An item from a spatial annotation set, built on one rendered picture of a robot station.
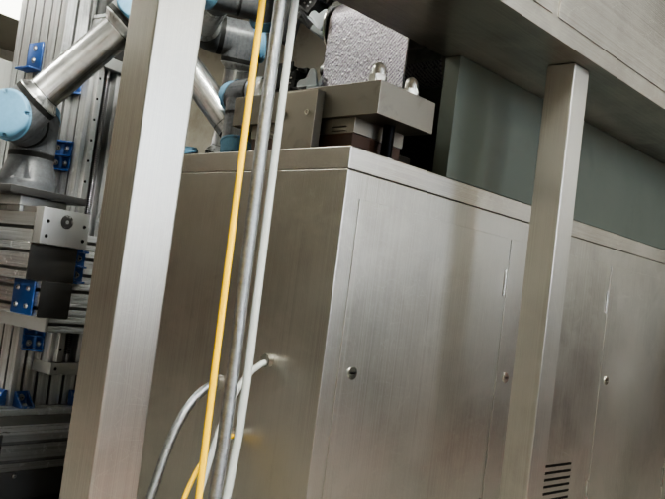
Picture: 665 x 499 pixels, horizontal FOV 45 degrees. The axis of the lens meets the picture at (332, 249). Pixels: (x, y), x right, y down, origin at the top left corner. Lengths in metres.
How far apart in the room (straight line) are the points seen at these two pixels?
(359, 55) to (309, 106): 0.30
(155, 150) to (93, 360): 0.23
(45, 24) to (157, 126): 1.73
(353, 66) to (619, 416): 1.19
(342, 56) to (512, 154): 0.42
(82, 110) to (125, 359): 1.62
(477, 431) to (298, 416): 0.48
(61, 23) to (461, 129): 1.34
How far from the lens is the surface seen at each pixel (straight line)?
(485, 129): 1.67
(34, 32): 2.64
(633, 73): 1.77
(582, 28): 1.58
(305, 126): 1.50
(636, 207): 2.32
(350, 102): 1.46
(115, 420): 0.89
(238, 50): 2.50
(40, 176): 2.19
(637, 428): 2.44
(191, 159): 1.68
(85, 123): 2.43
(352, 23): 1.81
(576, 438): 2.11
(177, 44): 0.92
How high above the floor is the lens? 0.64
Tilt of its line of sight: 3 degrees up
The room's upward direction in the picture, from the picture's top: 7 degrees clockwise
